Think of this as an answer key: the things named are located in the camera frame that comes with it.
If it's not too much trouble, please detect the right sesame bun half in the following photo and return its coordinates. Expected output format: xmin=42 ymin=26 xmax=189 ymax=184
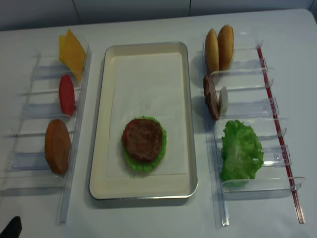
xmin=217 ymin=25 xmax=234 ymax=71

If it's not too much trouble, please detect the cream metal tray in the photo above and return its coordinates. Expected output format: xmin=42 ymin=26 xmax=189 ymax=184
xmin=89 ymin=42 xmax=198 ymax=200

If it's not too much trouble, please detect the green lettuce leaf on tray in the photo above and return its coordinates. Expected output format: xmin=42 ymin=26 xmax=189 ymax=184
xmin=121 ymin=116 xmax=167 ymax=166

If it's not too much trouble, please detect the front orange cheese slice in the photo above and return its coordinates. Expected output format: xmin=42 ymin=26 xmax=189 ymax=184
xmin=59 ymin=29 xmax=86 ymax=83

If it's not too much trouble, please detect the white paper tray liner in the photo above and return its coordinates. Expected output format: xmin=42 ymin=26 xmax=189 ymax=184
xmin=107 ymin=53 xmax=188 ymax=177

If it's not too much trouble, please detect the red tomato slice in rack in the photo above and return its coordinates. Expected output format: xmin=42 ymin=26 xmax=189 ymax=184
xmin=59 ymin=74 xmax=75 ymax=116

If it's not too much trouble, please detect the left golden bun half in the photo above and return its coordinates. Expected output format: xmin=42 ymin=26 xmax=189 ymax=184
xmin=205 ymin=28 xmax=219 ymax=74

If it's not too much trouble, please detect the clear acrylic rack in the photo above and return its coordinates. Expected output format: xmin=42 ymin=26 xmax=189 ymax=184
xmin=0 ymin=36 xmax=92 ymax=224
xmin=193 ymin=29 xmax=305 ymax=226

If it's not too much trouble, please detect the clear acrylic left rack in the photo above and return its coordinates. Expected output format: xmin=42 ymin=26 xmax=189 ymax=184
xmin=0 ymin=36 xmax=92 ymax=224

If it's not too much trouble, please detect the clear acrylic right rack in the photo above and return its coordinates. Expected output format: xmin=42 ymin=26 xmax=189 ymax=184
xmin=193 ymin=29 xmax=305 ymax=226

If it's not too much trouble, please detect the brown meat patty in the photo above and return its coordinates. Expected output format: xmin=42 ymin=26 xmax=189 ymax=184
xmin=124 ymin=119 xmax=163 ymax=162
xmin=203 ymin=75 xmax=220 ymax=121

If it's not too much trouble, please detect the orange-brown bun in left rack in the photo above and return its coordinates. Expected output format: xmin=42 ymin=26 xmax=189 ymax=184
xmin=44 ymin=119 xmax=71 ymax=175

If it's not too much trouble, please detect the large green lettuce leaf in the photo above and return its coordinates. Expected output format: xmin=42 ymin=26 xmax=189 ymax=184
xmin=221 ymin=120 xmax=264 ymax=182

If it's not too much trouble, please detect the red tomato slice on tray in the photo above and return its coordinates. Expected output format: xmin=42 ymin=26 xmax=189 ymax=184
xmin=122 ymin=119 xmax=138 ymax=148

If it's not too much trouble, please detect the black object at bottom left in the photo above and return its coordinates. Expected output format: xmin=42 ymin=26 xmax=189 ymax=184
xmin=0 ymin=216 xmax=22 ymax=238

